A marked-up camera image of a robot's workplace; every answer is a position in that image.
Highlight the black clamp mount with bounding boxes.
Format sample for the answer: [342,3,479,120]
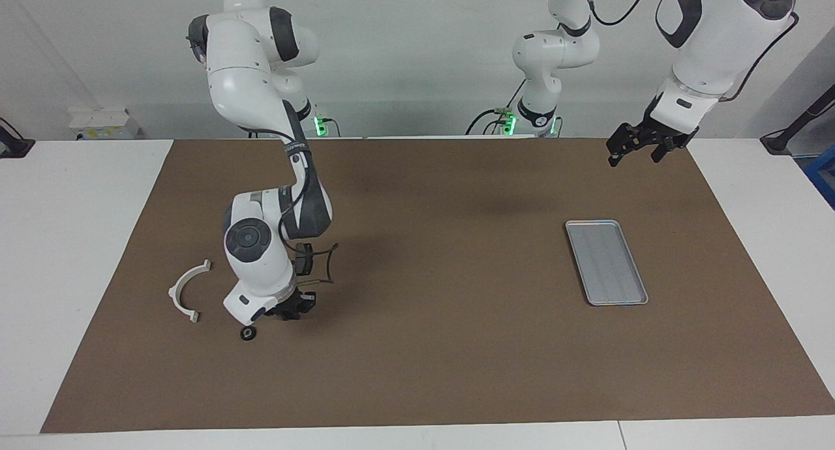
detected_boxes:
[0,116,35,159]

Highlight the white half ring bracket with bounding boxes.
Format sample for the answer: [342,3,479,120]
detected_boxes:
[168,260,213,324]

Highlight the silver metal tray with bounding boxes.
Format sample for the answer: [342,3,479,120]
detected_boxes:
[564,219,650,307]

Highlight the white box yellow labels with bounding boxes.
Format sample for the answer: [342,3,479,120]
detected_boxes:
[68,108,141,140]

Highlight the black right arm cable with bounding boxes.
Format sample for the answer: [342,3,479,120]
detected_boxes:
[238,125,340,286]

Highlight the brown table mat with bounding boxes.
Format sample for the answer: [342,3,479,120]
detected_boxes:
[40,138,835,434]

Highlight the black base cable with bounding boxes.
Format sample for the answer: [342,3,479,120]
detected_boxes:
[465,78,526,136]

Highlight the blue crate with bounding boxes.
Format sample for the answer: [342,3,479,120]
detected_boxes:
[804,147,835,210]

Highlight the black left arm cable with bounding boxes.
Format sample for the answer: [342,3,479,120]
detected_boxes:
[584,0,800,102]

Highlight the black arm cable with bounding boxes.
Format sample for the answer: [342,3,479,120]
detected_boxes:
[238,125,340,286]
[584,0,800,102]

